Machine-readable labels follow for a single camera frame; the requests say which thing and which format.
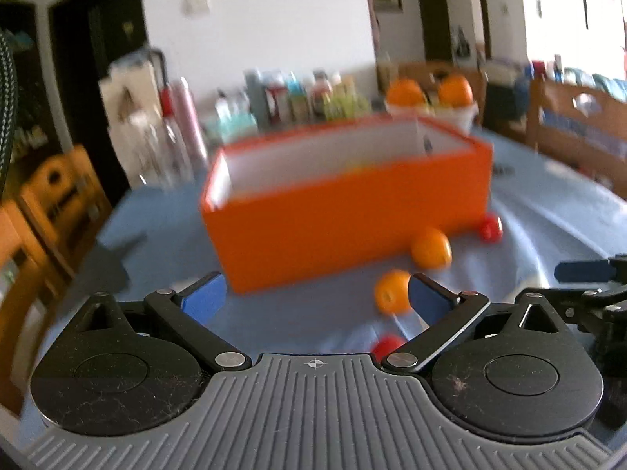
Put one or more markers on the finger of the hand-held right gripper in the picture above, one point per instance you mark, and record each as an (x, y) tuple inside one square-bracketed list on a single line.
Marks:
[(583, 270), (595, 303)]

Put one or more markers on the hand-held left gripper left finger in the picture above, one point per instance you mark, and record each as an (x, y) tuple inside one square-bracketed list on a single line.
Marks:
[(205, 296)]

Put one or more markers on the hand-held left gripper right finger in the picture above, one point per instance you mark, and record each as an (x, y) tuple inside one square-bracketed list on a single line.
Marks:
[(426, 298)]

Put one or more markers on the small tangerine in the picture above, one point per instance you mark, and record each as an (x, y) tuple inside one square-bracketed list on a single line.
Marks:
[(431, 248), (392, 293)]

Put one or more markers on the small red tomato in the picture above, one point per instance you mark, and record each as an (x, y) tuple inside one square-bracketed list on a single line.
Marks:
[(491, 228), (387, 346)]

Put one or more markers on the orange cardboard box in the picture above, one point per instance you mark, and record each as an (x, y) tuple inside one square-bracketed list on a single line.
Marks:
[(352, 225)]

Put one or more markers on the clear plastic bottle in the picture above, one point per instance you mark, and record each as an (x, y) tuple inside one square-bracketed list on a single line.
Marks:
[(176, 156)]

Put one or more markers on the wooden chair with cutout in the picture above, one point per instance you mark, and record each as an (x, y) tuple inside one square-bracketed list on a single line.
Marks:
[(578, 127)]

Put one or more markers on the green tissue box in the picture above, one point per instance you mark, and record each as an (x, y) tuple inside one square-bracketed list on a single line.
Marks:
[(230, 122)]

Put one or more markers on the pink thermos bottle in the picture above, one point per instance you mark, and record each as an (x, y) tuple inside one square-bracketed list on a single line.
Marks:
[(188, 117)]

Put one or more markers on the white perforated plastic basket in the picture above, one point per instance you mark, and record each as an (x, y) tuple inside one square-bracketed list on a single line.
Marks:
[(455, 115)]

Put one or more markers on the beige paper bag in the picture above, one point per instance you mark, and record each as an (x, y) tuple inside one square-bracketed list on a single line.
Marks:
[(130, 107)]

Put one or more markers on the grey tall bottle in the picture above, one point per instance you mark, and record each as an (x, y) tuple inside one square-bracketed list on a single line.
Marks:
[(257, 98)]

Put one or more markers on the large orange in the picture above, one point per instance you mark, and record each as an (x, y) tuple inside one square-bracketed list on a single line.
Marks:
[(405, 94), (455, 90)]

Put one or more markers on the red folded umbrella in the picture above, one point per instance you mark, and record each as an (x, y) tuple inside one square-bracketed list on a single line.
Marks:
[(164, 88)]

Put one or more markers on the white bowl with oranges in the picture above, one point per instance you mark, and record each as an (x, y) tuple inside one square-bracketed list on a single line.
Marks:
[(475, 78)]

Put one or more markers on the white light switch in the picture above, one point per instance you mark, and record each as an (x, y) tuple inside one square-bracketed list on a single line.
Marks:
[(196, 5)]

